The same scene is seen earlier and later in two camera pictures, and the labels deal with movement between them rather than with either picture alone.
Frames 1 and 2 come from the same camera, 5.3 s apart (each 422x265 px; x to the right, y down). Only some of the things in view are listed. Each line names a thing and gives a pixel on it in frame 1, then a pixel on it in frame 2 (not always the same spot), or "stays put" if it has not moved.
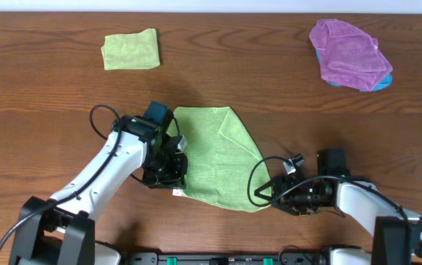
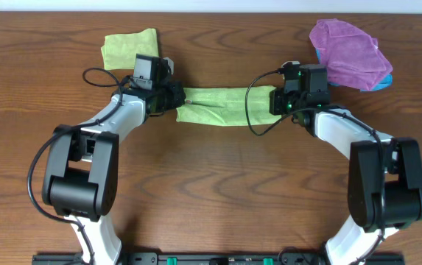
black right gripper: (277, 193) → (275, 101)
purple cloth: (348, 57) stays put
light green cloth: (224, 165) → (225, 106)
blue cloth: (384, 84) stays put
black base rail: (225, 258) stays put
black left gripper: (176, 169) → (176, 96)
